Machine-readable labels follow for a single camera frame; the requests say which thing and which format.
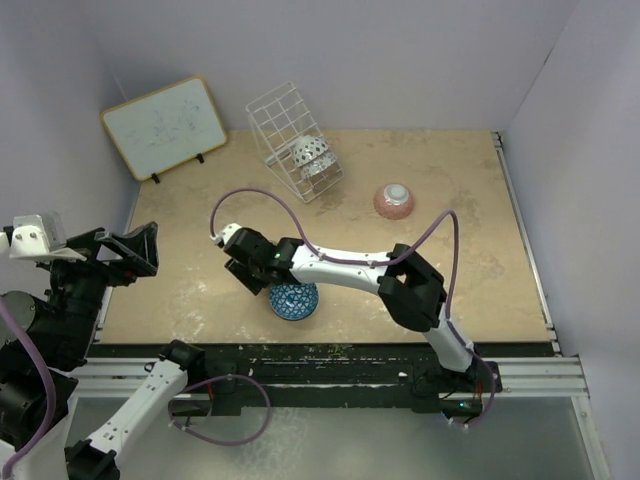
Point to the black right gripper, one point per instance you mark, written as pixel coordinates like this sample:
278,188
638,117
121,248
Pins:
255,285

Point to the blue triangle pattern bowl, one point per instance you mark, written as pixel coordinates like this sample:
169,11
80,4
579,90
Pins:
294,302

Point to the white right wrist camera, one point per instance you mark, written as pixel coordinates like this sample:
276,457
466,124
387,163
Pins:
223,236

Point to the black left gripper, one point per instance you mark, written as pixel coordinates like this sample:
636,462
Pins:
137,249

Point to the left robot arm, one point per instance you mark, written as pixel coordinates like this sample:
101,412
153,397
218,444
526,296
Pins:
44,339

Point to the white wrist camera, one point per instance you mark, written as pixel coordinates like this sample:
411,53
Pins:
39,238
223,236

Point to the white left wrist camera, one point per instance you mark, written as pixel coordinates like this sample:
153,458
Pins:
39,238

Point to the yellow framed whiteboard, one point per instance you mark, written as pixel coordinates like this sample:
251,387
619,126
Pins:
165,128

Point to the white wire dish rack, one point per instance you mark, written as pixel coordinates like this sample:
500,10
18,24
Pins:
277,119

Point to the brown lattice pattern bowl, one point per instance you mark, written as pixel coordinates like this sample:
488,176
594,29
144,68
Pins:
256,286

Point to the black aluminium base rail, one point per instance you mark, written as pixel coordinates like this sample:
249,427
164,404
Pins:
398,375

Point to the red diamond dot bowl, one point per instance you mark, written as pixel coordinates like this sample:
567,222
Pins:
307,148

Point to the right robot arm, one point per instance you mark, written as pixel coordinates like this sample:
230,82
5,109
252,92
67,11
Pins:
411,289

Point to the black floral pattern bowl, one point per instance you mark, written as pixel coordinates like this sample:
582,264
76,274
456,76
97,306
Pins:
318,165

